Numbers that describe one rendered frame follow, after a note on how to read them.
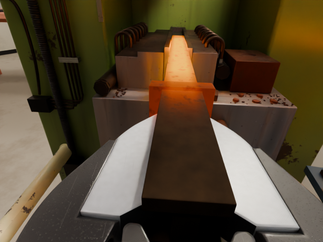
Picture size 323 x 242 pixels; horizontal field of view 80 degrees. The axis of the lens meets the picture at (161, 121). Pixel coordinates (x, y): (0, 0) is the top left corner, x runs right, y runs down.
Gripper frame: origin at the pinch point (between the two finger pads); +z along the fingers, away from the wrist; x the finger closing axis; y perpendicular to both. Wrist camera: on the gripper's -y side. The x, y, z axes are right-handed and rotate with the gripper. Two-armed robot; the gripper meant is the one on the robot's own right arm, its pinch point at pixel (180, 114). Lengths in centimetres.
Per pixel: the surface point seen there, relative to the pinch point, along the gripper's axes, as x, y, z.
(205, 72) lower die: 5.7, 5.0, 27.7
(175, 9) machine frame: -1, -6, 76
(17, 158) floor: -122, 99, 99
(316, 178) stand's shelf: 34, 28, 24
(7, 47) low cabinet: -392, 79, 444
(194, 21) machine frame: 6, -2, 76
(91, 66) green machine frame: -23.6, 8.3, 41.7
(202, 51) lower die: 4.8, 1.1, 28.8
